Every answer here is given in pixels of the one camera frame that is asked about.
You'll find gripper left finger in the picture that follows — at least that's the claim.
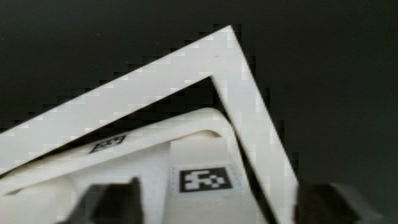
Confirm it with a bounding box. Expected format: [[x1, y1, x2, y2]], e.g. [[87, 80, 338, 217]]
[[59, 177, 144, 224]]

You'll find white desk tabletop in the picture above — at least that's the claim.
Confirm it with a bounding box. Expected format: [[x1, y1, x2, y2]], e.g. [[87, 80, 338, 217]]
[[0, 108, 236, 224]]

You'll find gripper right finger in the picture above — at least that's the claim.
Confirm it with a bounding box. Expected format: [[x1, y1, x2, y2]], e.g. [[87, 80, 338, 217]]
[[295, 182, 386, 224]]

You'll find white leg tagged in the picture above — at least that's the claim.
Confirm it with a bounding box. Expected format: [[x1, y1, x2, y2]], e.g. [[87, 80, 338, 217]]
[[164, 131, 268, 224]]

